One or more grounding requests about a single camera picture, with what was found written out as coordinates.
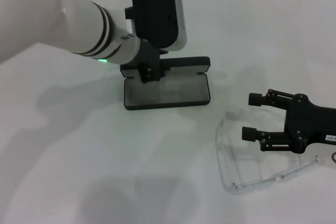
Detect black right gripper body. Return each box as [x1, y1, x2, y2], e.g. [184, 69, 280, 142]
[284, 93, 336, 154]

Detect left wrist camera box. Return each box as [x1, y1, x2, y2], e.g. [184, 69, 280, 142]
[124, 0, 188, 52]

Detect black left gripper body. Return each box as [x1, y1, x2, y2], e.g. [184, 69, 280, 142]
[128, 38, 162, 65]

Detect clear white glasses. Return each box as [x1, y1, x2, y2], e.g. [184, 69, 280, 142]
[215, 108, 321, 197]

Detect black glasses case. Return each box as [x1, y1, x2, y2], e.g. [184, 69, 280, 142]
[120, 56, 212, 111]

